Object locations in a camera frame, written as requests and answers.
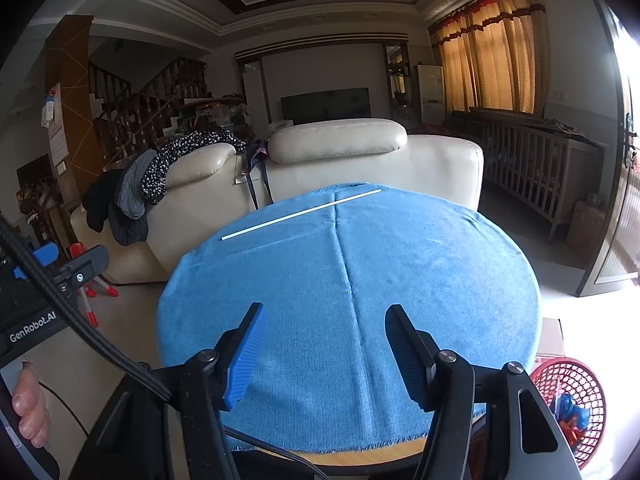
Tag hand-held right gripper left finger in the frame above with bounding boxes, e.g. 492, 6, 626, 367
70, 302, 268, 480

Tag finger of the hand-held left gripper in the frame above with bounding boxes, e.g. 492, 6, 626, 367
14, 241, 58, 281
50, 245, 110, 293

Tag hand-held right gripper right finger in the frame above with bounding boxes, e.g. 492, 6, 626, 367
384, 304, 583, 480

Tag red plastic basket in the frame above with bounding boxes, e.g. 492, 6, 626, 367
530, 357, 607, 471

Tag blue plastic bag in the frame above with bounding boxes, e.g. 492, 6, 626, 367
552, 392, 591, 433

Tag red plastic bag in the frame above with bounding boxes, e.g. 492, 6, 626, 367
557, 417, 583, 448

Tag person's left hand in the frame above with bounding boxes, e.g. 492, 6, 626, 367
11, 361, 52, 450

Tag red and white toy stand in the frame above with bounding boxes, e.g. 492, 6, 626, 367
67, 242, 120, 328

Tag blue tablecloth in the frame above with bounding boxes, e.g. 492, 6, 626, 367
156, 181, 543, 456

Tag grey garment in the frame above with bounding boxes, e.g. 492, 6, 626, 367
116, 149, 158, 220

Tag round wooden table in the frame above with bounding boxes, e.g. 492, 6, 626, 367
235, 435, 436, 471

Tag thin white stick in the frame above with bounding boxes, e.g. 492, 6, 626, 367
221, 188, 382, 242

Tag black floral garment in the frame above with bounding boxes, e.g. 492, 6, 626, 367
141, 130, 248, 206

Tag wooden staircase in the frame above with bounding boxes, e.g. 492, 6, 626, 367
87, 57, 208, 166

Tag cream leather sofa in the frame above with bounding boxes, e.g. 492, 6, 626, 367
70, 118, 485, 286

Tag pile of household clutter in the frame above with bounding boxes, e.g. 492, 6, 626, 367
170, 94, 251, 133

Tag small brown cardboard box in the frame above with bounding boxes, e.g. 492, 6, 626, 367
570, 200, 608, 248

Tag wooden crib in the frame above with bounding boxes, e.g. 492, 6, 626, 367
450, 110, 608, 246

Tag brown wooden door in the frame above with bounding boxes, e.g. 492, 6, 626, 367
575, 10, 640, 297

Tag tall white cabinet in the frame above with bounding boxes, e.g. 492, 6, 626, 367
242, 67, 272, 126

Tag flat television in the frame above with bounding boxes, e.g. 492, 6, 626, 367
280, 87, 372, 123

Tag white standing air conditioner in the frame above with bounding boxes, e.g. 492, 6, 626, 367
416, 64, 446, 125

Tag dark wooden display cabinet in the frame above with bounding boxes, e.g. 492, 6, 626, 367
384, 42, 415, 123

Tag orange curtains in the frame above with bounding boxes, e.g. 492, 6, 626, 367
427, 0, 551, 115

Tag thin black cable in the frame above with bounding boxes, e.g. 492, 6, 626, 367
222, 425, 323, 480

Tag dark bag straps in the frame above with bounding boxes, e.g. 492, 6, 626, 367
240, 140, 275, 211

